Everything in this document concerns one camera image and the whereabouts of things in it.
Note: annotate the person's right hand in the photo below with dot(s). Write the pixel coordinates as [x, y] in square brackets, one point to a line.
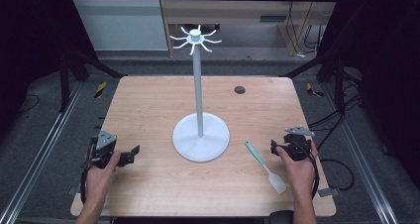
[300, 176]

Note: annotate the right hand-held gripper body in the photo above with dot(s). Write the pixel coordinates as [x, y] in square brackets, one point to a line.
[297, 144]

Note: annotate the black metal stand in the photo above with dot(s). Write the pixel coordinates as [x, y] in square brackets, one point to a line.
[66, 78]
[338, 78]

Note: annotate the white hook rack stand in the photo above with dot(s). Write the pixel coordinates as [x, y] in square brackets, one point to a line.
[200, 141]

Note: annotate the white plug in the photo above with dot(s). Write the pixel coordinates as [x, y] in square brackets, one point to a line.
[300, 55]

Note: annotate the black curtain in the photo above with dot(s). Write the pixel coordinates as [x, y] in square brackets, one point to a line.
[386, 68]
[29, 35]

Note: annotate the yellow black tape piece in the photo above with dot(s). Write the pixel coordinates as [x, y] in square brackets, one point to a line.
[101, 89]
[312, 90]

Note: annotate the black chair part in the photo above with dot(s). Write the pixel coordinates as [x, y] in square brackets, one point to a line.
[280, 217]

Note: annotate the silver metal floor rail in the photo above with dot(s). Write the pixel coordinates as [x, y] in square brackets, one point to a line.
[43, 151]
[363, 158]

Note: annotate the wooden desk furniture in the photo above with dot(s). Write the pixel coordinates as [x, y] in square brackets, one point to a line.
[244, 9]

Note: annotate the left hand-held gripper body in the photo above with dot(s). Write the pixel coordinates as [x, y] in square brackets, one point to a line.
[105, 140]

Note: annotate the person's left hand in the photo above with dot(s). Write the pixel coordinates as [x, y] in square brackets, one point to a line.
[99, 181]

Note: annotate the dark round table grommet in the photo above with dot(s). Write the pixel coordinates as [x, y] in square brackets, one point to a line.
[239, 89]

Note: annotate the grey metal table bracket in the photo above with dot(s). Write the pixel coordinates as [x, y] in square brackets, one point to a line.
[328, 192]

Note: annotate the white cabinet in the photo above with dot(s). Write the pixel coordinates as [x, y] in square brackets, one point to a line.
[122, 22]

